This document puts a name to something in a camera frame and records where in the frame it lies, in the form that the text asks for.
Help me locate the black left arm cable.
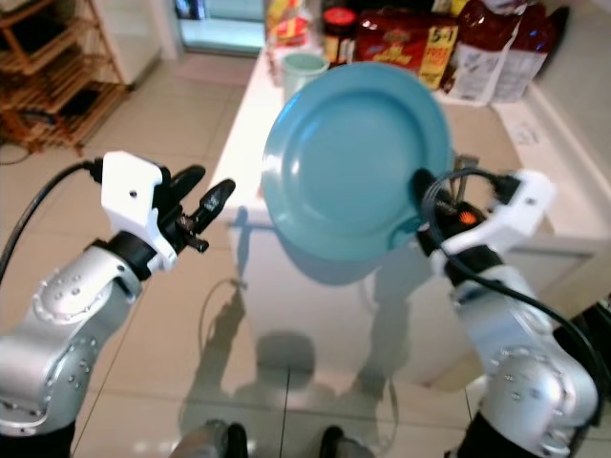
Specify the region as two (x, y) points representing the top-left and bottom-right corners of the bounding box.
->
(0, 159), (106, 280)

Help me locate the red and white large bag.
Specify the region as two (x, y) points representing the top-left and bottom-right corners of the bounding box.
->
(442, 0), (557, 105)

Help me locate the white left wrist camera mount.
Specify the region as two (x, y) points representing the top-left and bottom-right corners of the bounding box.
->
(101, 151), (175, 270)

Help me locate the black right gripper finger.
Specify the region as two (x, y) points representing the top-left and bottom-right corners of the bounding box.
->
(411, 169), (450, 230)

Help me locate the mint green cup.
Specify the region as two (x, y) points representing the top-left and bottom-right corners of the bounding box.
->
(282, 52), (331, 102)

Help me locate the red snack multipack bag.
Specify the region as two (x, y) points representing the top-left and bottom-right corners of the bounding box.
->
(352, 9), (460, 93)

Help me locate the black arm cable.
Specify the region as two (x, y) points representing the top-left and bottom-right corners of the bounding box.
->
(424, 168), (610, 426)
(0, 159), (106, 280)

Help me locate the pale pink door mat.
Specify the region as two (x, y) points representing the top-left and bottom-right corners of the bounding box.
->
(170, 54), (257, 89)

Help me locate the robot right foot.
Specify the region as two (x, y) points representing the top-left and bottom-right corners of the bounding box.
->
(319, 425), (385, 458)

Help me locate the dark jar with red lid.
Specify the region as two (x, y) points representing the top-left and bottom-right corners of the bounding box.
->
(322, 7), (358, 67)

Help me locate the teal round plate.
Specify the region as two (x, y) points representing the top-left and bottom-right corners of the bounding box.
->
(261, 62), (453, 264)

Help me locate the clear yellow red food bag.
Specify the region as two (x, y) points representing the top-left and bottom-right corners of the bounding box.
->
(264, 0), (318, 75)

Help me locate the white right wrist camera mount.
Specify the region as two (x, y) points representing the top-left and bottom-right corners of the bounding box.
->
(439, 170), (558, 266)

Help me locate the wooden slatted shelf rack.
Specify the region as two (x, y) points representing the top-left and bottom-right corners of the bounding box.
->
(0, 0), (132, 156)

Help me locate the glass door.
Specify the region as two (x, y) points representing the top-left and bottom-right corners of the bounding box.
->
(176, 0), (268, 54)

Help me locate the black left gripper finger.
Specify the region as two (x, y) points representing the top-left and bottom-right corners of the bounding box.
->
(198, 177), (238, 236)
(167, 164), (208, 209)

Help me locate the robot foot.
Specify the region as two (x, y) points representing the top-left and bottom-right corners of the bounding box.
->
(170, 420), (249, 458)
(319, 425), (385, 458)

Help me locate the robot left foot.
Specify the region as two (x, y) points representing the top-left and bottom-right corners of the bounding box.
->
(170, 420), (249, 458)

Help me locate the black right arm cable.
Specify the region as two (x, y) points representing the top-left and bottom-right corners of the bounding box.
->
(424, 168), (610, 426)

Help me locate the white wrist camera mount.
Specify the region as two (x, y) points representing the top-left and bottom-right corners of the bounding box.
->
(439, 170), (558, 266)
(101, 151), (175, 270)

